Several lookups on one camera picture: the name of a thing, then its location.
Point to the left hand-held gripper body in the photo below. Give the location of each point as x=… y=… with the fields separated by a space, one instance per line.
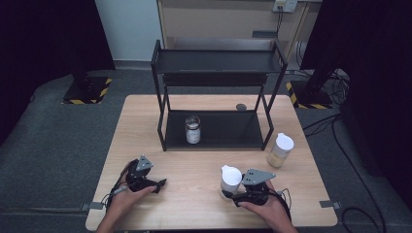
x=140 y=179

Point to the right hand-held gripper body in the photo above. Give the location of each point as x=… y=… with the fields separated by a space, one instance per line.
x=256 y=191

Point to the white-lid jar with white powder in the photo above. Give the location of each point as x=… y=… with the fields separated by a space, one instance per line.
x=230 y=178

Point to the white-lid jar with yellow powder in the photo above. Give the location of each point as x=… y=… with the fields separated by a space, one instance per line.
x=280 y=151

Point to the clear glass jar white powder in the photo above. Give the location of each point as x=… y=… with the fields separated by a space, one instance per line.
x=193 y=133

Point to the black metal shelf rack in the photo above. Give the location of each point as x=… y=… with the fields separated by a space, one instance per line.
x=213 y=61

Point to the person's right hand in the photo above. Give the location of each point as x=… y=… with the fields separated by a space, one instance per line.
x=272 y=210

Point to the person's left hand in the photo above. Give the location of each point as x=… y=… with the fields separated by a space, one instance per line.
x=124 y=202

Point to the grey round table grommet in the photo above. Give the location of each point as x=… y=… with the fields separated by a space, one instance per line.
x=241 y=107

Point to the black stand with striped base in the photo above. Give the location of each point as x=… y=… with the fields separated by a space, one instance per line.
x=311 y=95
x=85 y=92

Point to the light wooden cabinet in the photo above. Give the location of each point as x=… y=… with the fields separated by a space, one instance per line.
x=220 y=22

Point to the black curtain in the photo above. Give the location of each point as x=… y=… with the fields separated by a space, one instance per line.
x=375 y=64
x=39 y=39

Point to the grey metal table bracket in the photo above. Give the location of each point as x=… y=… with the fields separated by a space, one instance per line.
x=329 y=204
x=92 y=206

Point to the white wall outlet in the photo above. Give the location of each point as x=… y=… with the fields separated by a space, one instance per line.
x=285 y=5

